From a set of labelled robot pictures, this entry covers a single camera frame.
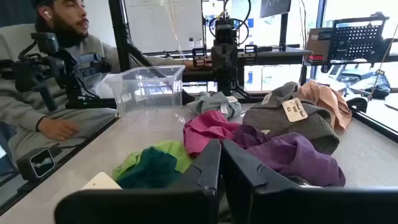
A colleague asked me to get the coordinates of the light blue towel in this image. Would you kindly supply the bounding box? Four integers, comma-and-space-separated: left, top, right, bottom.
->
186, 91, 243, 119

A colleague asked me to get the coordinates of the cream handwritten paper tag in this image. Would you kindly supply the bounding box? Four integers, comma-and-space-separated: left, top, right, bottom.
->
281, 97, 309, 123

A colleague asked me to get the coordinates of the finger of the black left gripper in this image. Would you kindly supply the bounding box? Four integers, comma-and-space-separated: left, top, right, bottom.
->
211, 44, 226, 70
225, 44, 239, 70

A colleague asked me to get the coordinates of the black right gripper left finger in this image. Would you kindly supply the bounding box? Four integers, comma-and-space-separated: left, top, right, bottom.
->
54, 139, 222, 224

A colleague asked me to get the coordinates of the peach towel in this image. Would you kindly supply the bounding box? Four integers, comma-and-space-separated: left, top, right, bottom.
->
294, 79, 353, 130

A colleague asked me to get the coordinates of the lime green towel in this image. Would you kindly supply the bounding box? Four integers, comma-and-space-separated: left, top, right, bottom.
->
112, 140, 194, 181

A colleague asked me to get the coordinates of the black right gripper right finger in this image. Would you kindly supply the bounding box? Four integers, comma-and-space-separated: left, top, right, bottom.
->
222, 139, 398, 224

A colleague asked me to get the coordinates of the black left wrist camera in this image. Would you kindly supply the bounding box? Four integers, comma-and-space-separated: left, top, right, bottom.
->
214, 18, 238, 45

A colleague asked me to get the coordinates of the dark grey towel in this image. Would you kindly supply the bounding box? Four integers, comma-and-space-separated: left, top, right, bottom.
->
242, 81, 341, 156

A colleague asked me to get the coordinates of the black perforated metal panel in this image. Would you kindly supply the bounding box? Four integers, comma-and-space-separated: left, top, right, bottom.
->
328, 14, 390, 63

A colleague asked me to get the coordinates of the cardboard box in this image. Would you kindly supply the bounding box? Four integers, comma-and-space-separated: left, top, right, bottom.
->
306, 27, 333, 63

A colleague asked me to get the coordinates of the black bag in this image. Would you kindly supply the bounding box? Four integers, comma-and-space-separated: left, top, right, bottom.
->
368, 72, 392, 99

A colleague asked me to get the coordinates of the dark teal towel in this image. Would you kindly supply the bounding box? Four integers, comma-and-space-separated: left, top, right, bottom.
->
117, 146, 183, 189

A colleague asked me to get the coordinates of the black table-level camera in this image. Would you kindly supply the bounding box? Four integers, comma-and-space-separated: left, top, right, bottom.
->
16, 146, 57, 182

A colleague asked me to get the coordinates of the clear plastic bin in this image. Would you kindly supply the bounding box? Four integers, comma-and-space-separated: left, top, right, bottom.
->
104, 64, 187, 119

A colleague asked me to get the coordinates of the whiteboard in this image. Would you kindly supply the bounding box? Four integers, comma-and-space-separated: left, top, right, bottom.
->
123, 0, 205, 54

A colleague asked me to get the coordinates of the dark wall monitor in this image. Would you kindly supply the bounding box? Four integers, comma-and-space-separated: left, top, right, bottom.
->
259, 0, 292, 19

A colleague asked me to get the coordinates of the black frame post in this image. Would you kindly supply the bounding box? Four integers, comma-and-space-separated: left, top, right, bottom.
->
108, 0, 162, 78

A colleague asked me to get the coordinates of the person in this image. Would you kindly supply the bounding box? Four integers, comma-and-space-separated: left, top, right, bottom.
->
0, 0, 187, 162

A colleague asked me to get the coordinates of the purple towel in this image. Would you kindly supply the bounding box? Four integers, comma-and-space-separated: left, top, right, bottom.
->
231, 124, 346, 187

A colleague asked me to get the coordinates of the magenta towel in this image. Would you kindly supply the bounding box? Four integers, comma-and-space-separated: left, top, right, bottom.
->
182, 109, 241, 158

